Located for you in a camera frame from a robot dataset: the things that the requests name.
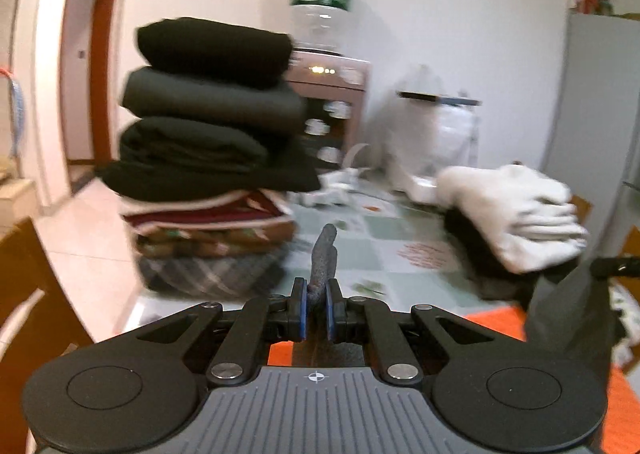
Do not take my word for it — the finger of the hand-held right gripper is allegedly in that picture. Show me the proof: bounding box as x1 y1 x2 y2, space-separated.
590 256 640 279

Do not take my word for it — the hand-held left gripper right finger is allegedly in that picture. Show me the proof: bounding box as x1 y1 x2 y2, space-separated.
325 279 502 386

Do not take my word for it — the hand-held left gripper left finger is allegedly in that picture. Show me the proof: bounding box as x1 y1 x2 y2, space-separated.
135 278 308 386

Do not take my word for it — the dark grey garment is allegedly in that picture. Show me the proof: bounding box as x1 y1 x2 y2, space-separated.
292 223 620 371

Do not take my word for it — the folded grey plaid garment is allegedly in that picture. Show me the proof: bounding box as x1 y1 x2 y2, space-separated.
138 248 290 299

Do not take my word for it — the printed checked tablecloth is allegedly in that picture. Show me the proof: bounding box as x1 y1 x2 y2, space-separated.
122 173 531 337

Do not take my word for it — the folded brown patterned garment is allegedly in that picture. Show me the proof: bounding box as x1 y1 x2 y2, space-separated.
134 223 299 261

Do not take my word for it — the folded maroon striped garment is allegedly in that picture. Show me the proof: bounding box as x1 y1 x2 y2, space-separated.
121 190 297 235

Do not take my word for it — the orange dotted mat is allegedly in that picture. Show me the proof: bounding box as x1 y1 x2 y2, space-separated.
267 305 640 454

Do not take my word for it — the black cloth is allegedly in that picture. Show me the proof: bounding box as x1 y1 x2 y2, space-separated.
443 208 538 301

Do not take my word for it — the wide folded black garment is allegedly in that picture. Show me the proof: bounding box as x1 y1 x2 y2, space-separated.
99 136 322 203

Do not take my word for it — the grey refrigerator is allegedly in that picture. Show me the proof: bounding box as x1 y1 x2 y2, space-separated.
541 12 640 259

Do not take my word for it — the white plastic bag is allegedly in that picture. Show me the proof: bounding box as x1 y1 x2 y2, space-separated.
379 64 483 197

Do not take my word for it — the rolled black garment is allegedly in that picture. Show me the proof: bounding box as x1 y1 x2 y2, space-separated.
119 117 271 175

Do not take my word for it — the pink patterned water dispenser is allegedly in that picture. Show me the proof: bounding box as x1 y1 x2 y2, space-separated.
285 48 373 169

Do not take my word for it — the folded dark green garment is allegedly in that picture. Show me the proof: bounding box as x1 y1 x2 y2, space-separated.
119 66 307 137

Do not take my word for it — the wooden chair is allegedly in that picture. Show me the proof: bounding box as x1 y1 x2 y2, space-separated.
0 216 97 454

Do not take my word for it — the beige box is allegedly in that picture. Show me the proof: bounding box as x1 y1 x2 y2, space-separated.
0 168 38 222

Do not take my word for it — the brown wooden door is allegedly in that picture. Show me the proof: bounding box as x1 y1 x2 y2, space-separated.
59 0 120 181

